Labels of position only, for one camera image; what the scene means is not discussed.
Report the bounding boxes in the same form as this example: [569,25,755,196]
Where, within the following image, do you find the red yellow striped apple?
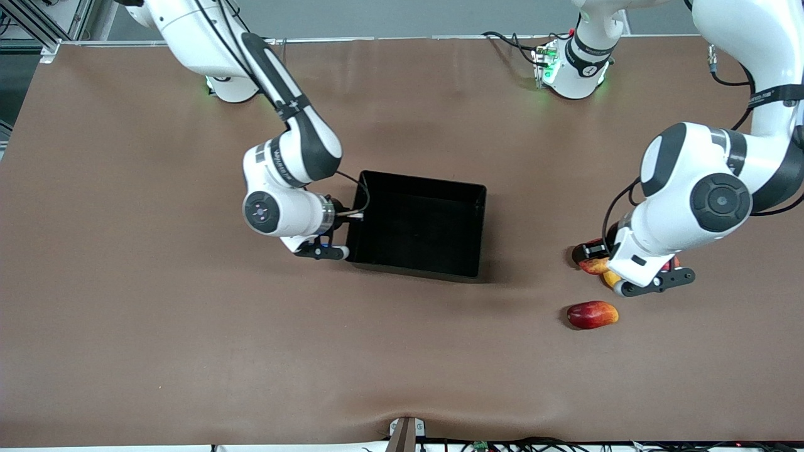
[579,239,611,276]

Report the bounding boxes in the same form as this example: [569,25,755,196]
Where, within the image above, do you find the black plastic box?
[345,169,487,280]

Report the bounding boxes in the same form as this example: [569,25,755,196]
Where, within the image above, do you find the red mango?
[567,300,619,330]

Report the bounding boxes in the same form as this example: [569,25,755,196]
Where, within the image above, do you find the brown table mat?
[0,35,804,448]

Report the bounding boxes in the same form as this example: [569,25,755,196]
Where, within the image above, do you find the metal table edge bracket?
[386,416,426,452]

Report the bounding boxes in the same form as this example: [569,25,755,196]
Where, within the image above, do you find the metal table edge rail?
[60,35,698,46]

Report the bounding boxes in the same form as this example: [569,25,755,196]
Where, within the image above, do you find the black left arm base cables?
[482,28,569,67]

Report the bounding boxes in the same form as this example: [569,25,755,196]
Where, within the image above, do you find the aluminium frame struts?
[0,0,95,60]

